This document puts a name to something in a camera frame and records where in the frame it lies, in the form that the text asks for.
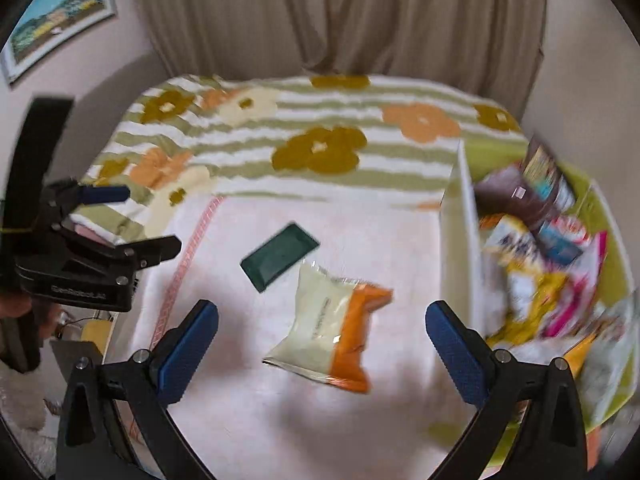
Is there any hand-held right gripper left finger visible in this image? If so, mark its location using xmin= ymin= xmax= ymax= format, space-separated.
xmin=55 ymin=299 xmax=220 ymax=480

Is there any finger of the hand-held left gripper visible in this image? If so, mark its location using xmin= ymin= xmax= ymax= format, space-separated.
xmin=42 ymin=179 xmax=132 ymax=211
xmin=107 ymin=235 xmax=183 ymax=271

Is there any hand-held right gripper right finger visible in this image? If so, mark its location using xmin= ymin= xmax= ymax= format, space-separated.
xmin=425 ymin=300 xmax=588 ymax=480

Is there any white cardboard box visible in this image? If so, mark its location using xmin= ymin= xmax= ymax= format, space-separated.
xmin=439 ymin=140 xmax=508 ymax=346

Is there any pile of assorted snack packets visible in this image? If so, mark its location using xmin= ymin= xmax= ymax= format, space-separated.
xmin=472 ymin=135 xmax=640 ymax=431

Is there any dark green packet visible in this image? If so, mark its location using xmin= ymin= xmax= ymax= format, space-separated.
xmin=240 ymin=222 xmax=321 ymax=294

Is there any white orange snack bag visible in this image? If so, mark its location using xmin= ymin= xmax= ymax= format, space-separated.
xmin=262 ymin=260 xmax=396 ymax=394

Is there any green storage bin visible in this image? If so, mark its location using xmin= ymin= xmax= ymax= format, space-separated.
xmin=430 ymin=140 xmax=638 ymax=473

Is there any person's left hand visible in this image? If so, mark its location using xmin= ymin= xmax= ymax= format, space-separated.
xmin=0 ymin=292 xmax=33 ymax=321

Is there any yellow stool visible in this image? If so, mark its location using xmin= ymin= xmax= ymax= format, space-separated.
xmin=80 ymin=312 xmax=119 ymax=357

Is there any beige fluffy rug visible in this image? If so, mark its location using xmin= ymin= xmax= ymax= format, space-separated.
xmin=0 ymin=360 xmax=58 ymax=466

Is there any framed landscape picture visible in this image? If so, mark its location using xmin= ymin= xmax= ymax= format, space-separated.
xmin=0 ymin=0 xmax=119 ymax=87

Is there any floral striped blanket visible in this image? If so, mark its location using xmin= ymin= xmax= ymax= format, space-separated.
xmin=70 ymin=74 xmax=526 ymax=251

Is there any beige curtain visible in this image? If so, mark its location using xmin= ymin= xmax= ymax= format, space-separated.
xmin=125 ymin=0 xmax=548 ymax=116

